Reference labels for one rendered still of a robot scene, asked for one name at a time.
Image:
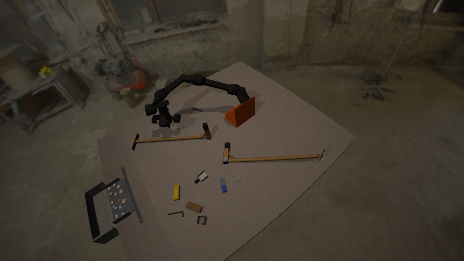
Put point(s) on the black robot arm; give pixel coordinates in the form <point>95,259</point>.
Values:
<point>159,96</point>

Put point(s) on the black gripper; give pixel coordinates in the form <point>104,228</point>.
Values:
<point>176,118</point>

